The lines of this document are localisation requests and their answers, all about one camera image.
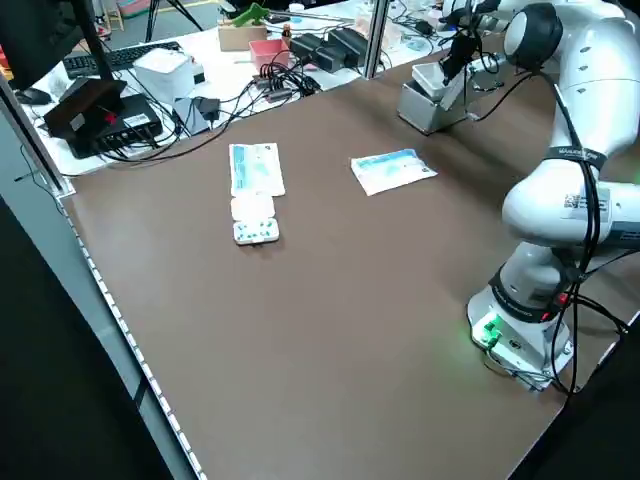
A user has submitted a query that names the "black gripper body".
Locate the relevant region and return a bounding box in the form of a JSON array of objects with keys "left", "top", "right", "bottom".
[{"left": 448, "top": 30, "right": 483, "bottom": 67}]

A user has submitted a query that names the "white plastic partition tray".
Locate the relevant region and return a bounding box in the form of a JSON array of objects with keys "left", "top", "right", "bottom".
[{"left": 411, "top": 62, "right": 454, "bottom": 97}]

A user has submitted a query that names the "silver aluminium first-aid case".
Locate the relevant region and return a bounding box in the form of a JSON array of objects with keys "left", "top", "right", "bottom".
[{"left": 397, "top": 62, "right": 501, "bottom": 136}]

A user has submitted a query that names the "pink open box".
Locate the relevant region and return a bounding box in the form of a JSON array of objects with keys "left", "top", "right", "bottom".
[{"left": 248, "top": 38, "right": 292, "bottom": 76}]

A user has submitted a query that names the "black power brick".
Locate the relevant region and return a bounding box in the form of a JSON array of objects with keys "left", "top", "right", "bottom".
[
  {"left": 314, "top": 44, "right": 349, "bottom": 72},
  {"left": 289, "top": 34, "right": 322, "bottom": 60},
  {"left": 327, "top": 27, "right": 372, "bottom": 67}
]

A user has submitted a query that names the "blue white face mask packet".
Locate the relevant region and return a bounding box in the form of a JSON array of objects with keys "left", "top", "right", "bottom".
[
  {"left": 349, "top": 147, "right": 440, "bottom": 197},
  {"left": 228, "top": 142, "right": 286, "bottom": 197}
]

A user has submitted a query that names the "dark usb hub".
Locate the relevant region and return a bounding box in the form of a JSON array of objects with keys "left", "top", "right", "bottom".
[{"left": 252, "top": 69, "right": 301, "bottom": 104}]

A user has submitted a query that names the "green plastic object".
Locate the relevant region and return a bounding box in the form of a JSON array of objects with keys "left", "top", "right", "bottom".
[{"left": 230, "top": 2, "right": 274, "bottom": 29}]

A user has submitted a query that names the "brown cardboard box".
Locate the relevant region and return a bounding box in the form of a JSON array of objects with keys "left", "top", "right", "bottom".
[{"left": 218, "top": 23, "right": 269, "bottom": 52}]

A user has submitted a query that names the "black plug adapter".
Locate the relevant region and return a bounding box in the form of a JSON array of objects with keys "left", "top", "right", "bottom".
[{"left": 192, "top": 97, "right": 221, "bottom": 122}]

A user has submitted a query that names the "white plastic pill box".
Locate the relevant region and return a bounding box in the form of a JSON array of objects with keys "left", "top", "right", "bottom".
[{"left": 230, "top": 192, "right": 281, "bottom": 247}]

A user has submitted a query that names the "grey flat box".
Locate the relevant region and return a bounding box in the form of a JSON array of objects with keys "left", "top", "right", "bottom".
[{"left": 172, "top": 97, "right": 211, "bottom": 136}]

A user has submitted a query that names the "white box device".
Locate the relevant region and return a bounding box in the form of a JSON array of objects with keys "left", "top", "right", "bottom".
[{"left": 133, "top": 48, "right": 207, "bottom": 107}]

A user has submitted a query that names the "black tripod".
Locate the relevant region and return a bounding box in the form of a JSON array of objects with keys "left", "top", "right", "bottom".
[{"left": 144, "top": 0, "right": 205, "bottom": 44}]

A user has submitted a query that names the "black keyboard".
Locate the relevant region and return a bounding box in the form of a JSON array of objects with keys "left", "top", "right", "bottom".
[{"left": 62, "top": 41, "right": 184, "bottom": 80}]

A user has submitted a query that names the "black stand pole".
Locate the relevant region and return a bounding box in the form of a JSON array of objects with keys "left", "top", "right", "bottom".
[{"left": 72, "top": 0, "right": 117, "bottom": 84}]

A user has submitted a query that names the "dark brown box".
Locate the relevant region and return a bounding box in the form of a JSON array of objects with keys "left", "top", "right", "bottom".
[{"left": 43, "top": 77, "right": 129, "bottom": 141}]

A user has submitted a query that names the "black monitor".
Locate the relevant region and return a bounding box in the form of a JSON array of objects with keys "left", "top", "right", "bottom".
[{"left": 0, "top": 0, "right": 86, "bottom": 91}]

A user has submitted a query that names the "black computer mouse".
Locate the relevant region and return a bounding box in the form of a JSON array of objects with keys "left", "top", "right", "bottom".
[{"left": 13, "top": 87, "right": 54, "bottom": 106}]

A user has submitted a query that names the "aluminium frame post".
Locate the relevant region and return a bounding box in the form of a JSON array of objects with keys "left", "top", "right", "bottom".
[{"left": 363, "top": 0, "right": 391, "bottom": 81}]

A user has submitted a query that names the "black arm base cable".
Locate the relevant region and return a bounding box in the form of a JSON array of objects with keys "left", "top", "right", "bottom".
[{"left": 569, "top": 292, "right": 631, "bottom": 399}]

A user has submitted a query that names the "thin black cable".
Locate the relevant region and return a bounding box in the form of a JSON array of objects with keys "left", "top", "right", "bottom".
[{"left": 99, "top": 112, "right": 236, "bottom": 164}]

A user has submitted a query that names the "black network switch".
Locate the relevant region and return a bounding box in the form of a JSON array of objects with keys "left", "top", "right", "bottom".
[{"left": 67, "top": 93, "right": 164, "bottom": 160}]

